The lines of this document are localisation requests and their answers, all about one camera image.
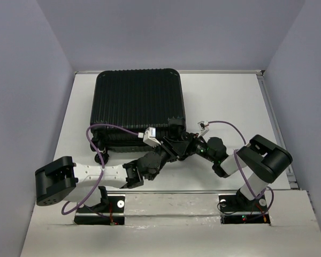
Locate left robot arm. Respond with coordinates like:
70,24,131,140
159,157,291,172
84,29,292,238
35,135,185,206

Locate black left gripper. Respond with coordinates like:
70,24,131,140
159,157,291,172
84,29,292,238
151,136,189,169

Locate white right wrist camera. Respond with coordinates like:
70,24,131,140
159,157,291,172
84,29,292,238
197,121,209,138

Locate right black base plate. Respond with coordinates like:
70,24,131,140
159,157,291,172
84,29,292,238
217,194,271,225

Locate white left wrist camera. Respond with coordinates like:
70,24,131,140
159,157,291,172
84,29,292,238
143,127,161,148

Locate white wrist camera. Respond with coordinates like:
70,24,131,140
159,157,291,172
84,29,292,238
143,127,161,148
197,121,209,138

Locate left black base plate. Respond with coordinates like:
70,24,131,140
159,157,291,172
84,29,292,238
73,194,125,226

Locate black hard-shell suitcase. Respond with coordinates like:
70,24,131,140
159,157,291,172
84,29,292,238
89,68,186,153

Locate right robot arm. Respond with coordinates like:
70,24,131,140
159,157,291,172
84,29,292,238
179,132,293,210

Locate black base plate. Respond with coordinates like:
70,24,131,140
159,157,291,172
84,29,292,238
73,194,125,226
217,194,271,225

